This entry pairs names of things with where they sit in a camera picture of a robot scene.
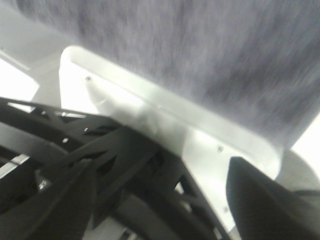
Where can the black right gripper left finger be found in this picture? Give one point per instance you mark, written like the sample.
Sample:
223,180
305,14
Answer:
60,212

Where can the dark grey towel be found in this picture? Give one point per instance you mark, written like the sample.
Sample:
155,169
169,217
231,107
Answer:
256,62

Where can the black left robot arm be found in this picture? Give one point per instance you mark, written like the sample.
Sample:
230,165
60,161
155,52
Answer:
142,185

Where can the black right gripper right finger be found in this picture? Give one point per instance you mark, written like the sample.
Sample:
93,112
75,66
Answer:
262,209

